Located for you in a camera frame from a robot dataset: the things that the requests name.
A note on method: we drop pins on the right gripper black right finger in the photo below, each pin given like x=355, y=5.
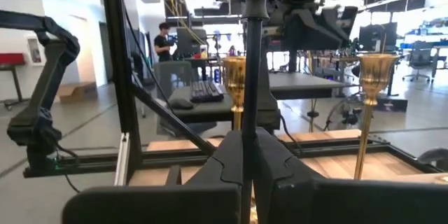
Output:
x=350, y=204

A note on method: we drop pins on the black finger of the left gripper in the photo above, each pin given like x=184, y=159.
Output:
x=344, y=19
x=308, y=29

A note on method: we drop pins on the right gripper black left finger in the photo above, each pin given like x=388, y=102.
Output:
x=157, y=206

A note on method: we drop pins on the gold candle stick holder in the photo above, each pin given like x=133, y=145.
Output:
x=234, y=77
x=376, y=73

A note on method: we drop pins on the dark monitor pair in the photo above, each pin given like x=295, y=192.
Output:
x=371, y=36

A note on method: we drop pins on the dark grey desk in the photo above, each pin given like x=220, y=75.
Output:
x=301, y=84

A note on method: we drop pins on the white strip bar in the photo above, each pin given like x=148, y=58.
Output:
x=122, y=161

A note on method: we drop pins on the black floor stand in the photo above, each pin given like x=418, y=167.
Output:
x=392, y=105

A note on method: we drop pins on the black computer mouse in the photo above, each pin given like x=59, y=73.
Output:
x=180, y=104

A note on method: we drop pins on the grey background monitor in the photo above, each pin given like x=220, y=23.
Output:
x=190, y=42

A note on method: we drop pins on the black backlit keyboard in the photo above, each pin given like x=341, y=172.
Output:
x=206, y=92

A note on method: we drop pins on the cardboard box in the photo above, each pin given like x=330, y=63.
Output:
x=77, y=92

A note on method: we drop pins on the person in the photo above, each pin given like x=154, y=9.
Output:
x=162, y=47

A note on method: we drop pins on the red topped table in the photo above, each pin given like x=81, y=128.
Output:
x=12, y=59

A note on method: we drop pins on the black aluminium table frame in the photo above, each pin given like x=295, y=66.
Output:
x=119, y=77

